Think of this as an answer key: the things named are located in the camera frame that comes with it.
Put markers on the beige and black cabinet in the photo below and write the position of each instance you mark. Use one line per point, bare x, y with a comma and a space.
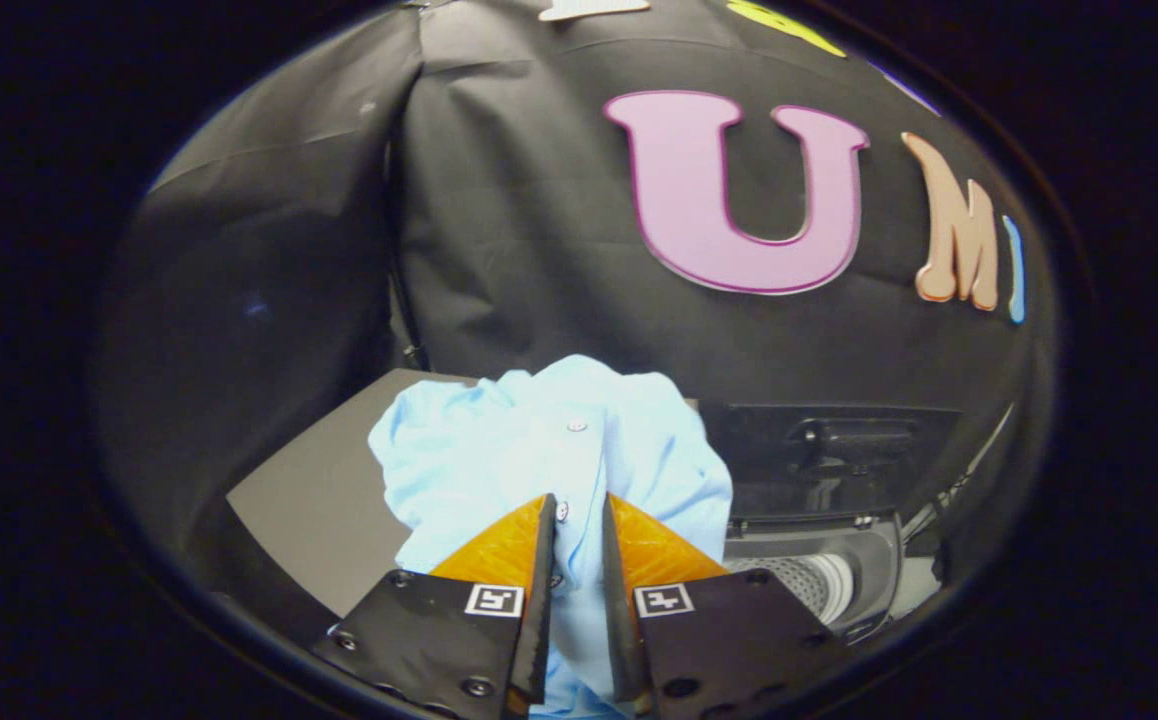
319, 520

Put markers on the light blue shirt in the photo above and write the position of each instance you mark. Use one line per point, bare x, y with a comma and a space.
499, 450

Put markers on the dark washing machine lid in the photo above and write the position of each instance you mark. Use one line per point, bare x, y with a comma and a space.
839, 450

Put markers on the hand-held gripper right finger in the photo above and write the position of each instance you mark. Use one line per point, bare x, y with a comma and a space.
729, 650

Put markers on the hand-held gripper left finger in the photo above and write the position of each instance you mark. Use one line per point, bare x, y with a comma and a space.
439, 640

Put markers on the black backdrop cloth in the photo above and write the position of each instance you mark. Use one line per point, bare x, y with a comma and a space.
539, 220

